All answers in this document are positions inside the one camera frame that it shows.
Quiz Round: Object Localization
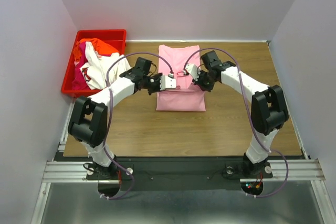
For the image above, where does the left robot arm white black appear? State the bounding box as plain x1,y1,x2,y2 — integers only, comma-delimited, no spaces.
68,57,164,179

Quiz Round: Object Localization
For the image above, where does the red plastic bin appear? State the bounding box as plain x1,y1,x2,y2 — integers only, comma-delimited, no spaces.
61,29,127,98

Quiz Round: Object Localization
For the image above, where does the pink t shirt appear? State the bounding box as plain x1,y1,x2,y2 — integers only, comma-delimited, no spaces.
156,45,206,112

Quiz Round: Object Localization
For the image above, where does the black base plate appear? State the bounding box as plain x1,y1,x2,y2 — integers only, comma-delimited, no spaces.
84,156,273,192

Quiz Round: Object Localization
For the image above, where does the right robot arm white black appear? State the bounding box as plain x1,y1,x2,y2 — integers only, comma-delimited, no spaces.
184,48,289,177

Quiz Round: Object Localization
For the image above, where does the aluminium rail frame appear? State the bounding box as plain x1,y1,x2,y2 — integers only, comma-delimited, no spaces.
32,94,335,223

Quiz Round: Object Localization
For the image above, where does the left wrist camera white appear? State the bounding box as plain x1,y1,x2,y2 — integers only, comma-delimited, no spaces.
160,73,176,91

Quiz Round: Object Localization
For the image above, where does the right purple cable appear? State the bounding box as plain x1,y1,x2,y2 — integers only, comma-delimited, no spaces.
183,47,289,198

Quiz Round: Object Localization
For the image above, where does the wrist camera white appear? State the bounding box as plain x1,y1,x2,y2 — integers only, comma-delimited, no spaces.
160,73,176,91
183,63,200,81

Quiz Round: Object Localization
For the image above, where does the white t shirt red print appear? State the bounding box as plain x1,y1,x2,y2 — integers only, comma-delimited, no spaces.
80,42,131,90

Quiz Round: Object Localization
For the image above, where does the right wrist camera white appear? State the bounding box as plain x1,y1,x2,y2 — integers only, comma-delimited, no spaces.
183,63,200,81

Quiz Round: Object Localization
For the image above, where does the magenta t shirt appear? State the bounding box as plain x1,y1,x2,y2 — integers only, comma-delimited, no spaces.
72,42,90,90

